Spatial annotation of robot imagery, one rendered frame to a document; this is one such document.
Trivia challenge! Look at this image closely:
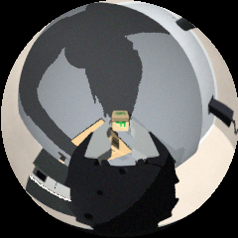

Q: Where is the tan square mat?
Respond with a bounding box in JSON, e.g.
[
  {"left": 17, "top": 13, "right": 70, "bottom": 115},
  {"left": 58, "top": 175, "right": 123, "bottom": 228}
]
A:
[{"left": 71, "top": 119, "right": 131, "bottom": 161}]

